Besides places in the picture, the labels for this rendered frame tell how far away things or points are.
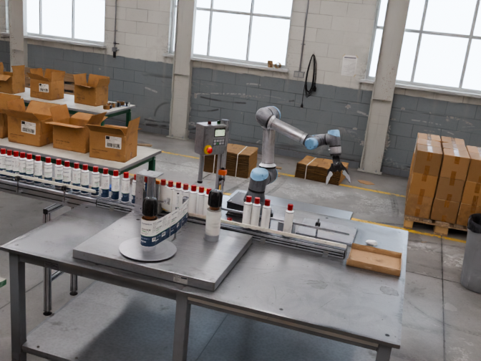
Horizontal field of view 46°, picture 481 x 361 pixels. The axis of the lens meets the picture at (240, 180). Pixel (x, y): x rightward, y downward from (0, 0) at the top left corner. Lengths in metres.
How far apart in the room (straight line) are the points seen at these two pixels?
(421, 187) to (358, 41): 2.91
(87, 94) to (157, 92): 2.25
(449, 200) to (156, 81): 5.25
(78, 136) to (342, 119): 4.61
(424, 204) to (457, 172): 0.50
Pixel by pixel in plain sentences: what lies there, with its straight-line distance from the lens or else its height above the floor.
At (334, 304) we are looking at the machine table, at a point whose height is 0.83.
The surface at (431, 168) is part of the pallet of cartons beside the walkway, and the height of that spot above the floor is 0.72.
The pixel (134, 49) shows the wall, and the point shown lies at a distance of 9.74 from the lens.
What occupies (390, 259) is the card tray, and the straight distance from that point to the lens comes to 3.48.
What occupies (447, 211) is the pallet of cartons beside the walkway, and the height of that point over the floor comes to 0.27.
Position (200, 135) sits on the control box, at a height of 1.40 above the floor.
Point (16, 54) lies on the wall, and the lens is 11.05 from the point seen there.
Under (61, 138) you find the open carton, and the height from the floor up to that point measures 0.88.
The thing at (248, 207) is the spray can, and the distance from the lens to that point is 3.42.
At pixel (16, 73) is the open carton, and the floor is 1.05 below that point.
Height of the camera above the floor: 2.17
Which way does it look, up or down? 17 degrees down
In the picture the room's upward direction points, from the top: 6 degrees clockwise
